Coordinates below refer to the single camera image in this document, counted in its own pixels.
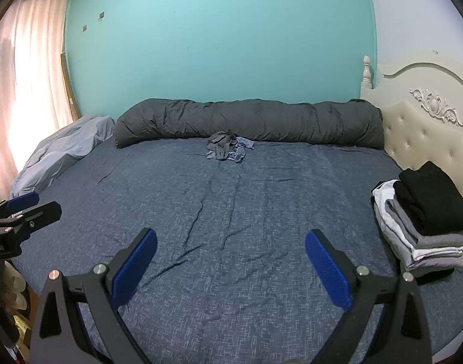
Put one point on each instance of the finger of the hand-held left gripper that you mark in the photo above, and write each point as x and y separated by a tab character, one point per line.
42	214
23	201

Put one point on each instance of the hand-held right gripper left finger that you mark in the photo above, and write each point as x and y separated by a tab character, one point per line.
135	269

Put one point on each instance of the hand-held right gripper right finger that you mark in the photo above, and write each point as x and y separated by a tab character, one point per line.
326	269

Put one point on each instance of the blue plaid boxer shorts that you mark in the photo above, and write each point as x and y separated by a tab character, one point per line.
248	144

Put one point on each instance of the stack of folded clothes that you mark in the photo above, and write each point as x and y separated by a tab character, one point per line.
428	201

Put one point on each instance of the person's left hand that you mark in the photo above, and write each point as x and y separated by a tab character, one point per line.
15	292

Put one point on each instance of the light grey blanket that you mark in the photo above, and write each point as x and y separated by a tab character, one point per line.
68	140

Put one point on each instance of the bed with blue patterned sheet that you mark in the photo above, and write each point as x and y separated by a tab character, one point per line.
224	216

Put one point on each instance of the pink curtain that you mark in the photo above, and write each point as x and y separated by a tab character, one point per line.
23	83

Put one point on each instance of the grey briefs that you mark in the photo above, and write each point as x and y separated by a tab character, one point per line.
218	138
226	154

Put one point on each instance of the dark grey rolled duvet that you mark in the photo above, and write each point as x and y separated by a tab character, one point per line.
254	121

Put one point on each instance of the cream bed headboard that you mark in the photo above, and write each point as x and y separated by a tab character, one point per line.
424	136

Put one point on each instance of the wooden window frame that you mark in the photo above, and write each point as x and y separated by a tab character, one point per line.
70	91

